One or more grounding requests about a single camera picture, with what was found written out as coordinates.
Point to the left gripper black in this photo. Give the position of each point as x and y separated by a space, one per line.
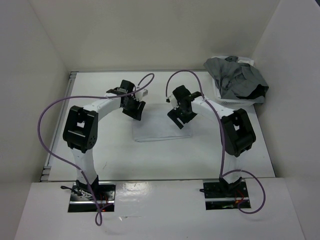
135 114

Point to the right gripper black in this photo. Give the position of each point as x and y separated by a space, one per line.
173 115

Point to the white skirt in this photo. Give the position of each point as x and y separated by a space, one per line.
155 125

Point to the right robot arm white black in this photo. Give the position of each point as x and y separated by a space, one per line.
236 131

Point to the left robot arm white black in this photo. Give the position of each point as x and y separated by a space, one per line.
81 128

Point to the white laundry basket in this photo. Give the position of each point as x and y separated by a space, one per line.
233 103

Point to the grey skirt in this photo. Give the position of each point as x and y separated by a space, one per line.
234 80

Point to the black garment in basket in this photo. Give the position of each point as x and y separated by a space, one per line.
258 94

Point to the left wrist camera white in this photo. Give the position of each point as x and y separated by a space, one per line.
139 95

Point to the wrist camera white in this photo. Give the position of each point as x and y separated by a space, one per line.
139 95
173 101

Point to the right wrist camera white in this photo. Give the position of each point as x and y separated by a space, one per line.
173 101

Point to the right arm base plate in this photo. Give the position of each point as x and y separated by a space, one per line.
221 195

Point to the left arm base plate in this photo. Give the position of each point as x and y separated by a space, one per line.
82 202

